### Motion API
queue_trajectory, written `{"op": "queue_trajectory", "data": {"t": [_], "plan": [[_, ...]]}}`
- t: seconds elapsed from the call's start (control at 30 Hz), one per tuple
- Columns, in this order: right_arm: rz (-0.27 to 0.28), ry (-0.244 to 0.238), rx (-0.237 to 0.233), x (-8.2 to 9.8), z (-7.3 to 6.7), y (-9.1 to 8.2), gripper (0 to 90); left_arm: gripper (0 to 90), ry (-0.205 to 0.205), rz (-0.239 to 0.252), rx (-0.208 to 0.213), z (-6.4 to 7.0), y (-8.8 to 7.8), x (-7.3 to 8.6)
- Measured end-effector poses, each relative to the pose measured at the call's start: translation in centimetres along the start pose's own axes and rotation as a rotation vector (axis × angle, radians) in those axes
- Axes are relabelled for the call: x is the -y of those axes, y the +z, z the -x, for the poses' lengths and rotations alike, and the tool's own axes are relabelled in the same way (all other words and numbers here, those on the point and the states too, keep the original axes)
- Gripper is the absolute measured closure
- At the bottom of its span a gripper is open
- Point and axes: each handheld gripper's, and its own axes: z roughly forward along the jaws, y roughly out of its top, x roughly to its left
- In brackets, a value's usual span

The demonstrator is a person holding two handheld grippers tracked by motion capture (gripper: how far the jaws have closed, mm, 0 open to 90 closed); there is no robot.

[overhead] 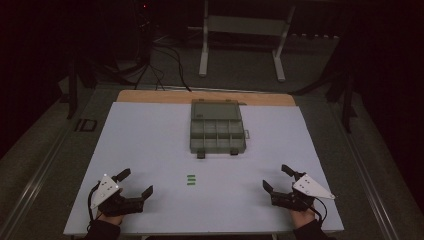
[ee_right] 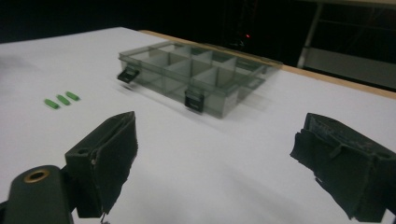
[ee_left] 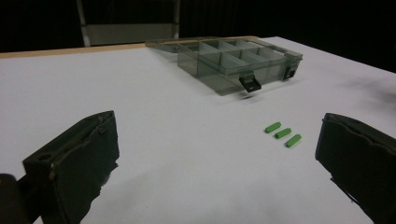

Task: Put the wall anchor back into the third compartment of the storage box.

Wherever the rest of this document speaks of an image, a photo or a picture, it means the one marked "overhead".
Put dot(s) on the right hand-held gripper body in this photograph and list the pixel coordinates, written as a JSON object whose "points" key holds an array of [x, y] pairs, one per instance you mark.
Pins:
{"points": [[308, 186]]}

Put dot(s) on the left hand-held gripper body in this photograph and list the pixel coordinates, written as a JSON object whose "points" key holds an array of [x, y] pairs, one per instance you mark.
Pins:
{"points": [[106, 190]]}

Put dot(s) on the small green piece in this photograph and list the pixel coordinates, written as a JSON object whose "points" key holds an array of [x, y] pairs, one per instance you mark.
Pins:
{"points": [[191, 176], [191, 183], [191, 179]]}

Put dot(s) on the grey transparent compartment box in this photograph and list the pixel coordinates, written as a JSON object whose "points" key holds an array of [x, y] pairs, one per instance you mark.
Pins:
{"points": [[216, 133]]}

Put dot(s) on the person's left hand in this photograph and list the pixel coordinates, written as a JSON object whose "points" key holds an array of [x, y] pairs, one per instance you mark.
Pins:
{"points": [[111, 219]]}

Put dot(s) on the person's right hand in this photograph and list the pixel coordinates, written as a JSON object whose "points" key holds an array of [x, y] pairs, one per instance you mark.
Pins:
{"points": [[301, 218]]}

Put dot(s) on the white table mat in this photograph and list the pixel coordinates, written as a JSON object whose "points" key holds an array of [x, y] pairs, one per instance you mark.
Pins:
{"points": [[150, 150]]}

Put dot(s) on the black tripod stand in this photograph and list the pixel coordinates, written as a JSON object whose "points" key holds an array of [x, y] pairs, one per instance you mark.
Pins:
{"points": [[73, 86], [346, 100]]}

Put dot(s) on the white metal stand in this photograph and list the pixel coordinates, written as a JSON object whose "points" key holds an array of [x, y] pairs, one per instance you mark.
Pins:
{"points": [[246, 25]]}

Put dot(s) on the metal floor rail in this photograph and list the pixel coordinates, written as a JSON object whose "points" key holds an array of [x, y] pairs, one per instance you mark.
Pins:
{"points": [[33, 190], [366, 173]]}

